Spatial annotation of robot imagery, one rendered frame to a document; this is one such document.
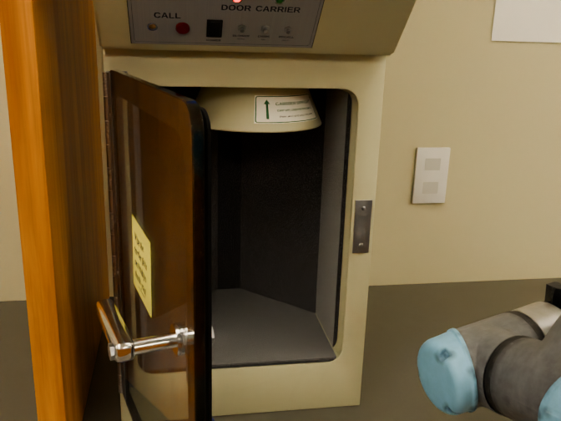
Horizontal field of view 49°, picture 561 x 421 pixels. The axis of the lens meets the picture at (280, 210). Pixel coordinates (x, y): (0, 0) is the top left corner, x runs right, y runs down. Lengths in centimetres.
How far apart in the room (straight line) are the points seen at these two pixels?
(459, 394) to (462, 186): 77
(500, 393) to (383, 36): 38
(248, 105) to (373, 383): 45
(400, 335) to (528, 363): 54
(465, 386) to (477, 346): 4
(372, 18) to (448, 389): 38
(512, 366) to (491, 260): 83
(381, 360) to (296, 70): 50
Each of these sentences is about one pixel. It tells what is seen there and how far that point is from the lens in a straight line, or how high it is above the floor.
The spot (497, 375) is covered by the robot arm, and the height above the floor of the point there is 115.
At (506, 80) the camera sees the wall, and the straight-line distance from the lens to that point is 132.
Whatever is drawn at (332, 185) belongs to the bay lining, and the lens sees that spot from 84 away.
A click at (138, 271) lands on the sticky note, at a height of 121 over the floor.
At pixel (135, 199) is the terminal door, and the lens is 60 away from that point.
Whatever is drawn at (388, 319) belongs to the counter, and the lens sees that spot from 115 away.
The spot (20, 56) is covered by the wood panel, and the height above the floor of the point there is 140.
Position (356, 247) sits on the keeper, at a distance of 79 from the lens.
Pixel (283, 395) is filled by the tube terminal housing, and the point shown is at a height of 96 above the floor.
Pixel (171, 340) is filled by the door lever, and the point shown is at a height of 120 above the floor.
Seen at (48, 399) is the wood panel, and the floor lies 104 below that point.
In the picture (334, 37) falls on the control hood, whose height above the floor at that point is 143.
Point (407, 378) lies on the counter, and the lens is 98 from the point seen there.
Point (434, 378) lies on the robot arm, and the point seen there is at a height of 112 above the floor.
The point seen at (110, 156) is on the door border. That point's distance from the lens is 71.
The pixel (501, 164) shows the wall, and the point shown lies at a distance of 134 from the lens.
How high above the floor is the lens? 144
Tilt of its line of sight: 17 degrees down
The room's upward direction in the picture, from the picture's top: 2 degrees clockwise
